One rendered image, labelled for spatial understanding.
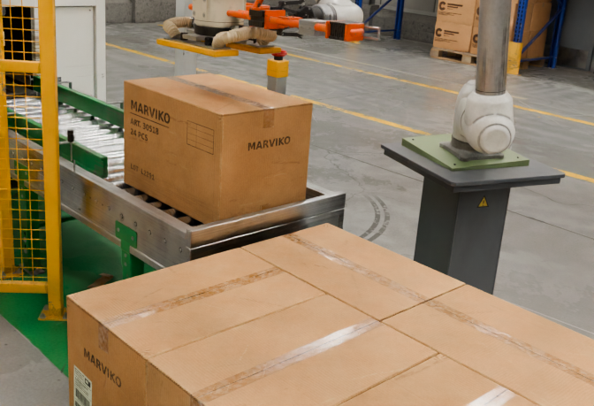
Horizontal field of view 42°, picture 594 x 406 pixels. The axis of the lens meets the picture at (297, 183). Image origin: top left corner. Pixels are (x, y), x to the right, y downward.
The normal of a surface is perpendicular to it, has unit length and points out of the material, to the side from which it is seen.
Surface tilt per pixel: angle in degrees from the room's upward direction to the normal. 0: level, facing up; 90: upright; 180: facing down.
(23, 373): 0
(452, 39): 91
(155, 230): 90
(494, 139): 100
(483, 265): 90
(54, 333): 0
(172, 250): 90
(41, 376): 0
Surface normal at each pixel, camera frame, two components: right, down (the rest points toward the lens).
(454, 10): -0.72, 0.19
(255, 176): 0.68, 0.27
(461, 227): 0.40, 0.31
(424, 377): 0.07, -0.95
